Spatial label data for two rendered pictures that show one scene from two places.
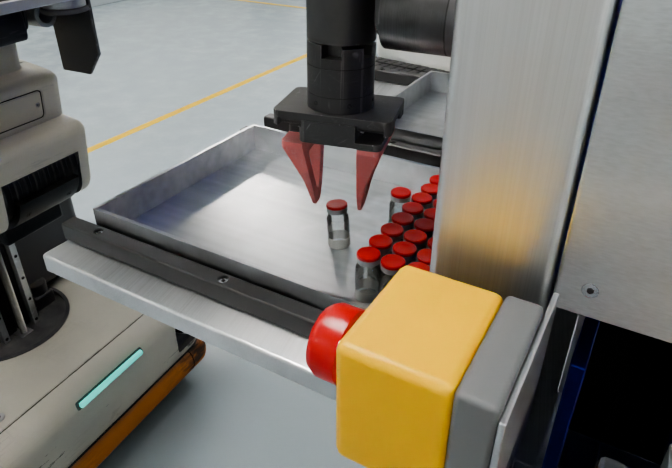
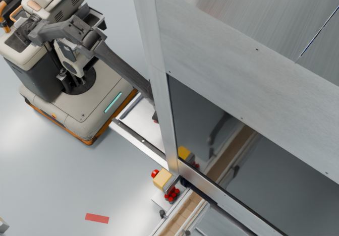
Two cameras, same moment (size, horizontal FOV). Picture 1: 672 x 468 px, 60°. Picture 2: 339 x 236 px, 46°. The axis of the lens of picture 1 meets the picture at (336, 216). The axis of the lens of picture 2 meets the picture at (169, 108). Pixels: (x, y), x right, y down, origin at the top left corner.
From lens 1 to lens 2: 1.46 m
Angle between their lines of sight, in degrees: 33
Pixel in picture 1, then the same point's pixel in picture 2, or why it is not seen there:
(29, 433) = (92, 120)
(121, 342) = (114, 90)
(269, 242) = (153, 126)
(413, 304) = (161, 175)
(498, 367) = (167, 185)
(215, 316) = (142, 147)
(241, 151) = not seen: hidden behind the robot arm
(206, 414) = not seen: hidden behind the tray
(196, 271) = (138, 137)
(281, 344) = (152, 155)
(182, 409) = not seen: hidden behind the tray
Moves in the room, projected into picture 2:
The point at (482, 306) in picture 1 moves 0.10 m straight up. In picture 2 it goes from (169, 176) to (167, 168)
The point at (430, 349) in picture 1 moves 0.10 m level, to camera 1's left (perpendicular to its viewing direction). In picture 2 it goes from (161, 182) to (137, 179)
